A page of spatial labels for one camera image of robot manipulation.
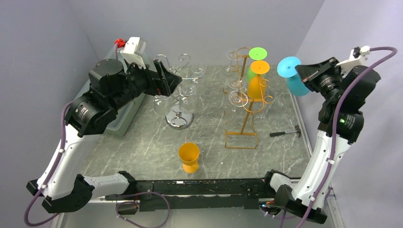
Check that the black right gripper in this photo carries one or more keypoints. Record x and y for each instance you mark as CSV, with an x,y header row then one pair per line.
x,y
310,73

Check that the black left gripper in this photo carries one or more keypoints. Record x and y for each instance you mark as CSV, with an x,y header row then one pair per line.
x,y
169,80

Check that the blue plastic wine glass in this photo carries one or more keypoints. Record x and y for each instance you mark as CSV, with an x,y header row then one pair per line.
x,y
286,69

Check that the orange plastic wine glass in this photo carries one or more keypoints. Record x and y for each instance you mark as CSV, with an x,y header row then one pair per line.
x,y
255,77
189,154

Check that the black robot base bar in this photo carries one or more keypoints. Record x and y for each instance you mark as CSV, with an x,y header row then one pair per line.
x,y
247,193

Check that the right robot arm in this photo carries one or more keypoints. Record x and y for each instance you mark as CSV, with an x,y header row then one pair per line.
x,y
345,86

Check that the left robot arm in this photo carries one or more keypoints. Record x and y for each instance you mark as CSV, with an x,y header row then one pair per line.
x,y
113,84

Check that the green plastic wine glass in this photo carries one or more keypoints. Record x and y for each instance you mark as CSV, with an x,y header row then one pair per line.
x,y
256,54

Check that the clear wine glass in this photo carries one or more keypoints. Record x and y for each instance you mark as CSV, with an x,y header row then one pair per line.
x,y
237,100
236,83
234,58

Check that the translucent green storage box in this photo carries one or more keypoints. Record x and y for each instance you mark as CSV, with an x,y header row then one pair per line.
x,y
126,114

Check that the chrome wire glass rack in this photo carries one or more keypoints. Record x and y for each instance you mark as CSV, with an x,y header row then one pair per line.
x,y
178,109

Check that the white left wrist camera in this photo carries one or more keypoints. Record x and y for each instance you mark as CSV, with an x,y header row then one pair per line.
x,y
133,51

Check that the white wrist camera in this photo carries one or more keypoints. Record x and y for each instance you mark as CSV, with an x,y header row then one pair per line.
x,y
133,51
358,57

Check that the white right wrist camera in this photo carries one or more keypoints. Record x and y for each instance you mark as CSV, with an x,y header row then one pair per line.
x,y
358,57

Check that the gold wire glass rack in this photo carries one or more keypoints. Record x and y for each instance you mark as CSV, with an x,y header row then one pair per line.
x,y
241,123

